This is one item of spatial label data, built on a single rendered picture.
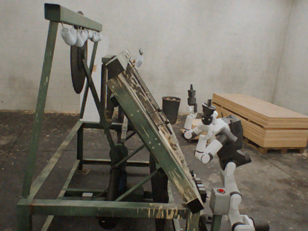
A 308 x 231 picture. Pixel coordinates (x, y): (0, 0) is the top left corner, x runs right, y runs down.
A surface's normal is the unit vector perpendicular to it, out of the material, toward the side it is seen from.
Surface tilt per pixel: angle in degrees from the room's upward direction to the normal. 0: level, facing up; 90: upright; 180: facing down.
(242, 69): 90
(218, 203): 90
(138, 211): 90
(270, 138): 90
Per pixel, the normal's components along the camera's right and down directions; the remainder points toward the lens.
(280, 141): 0.25, 0.27
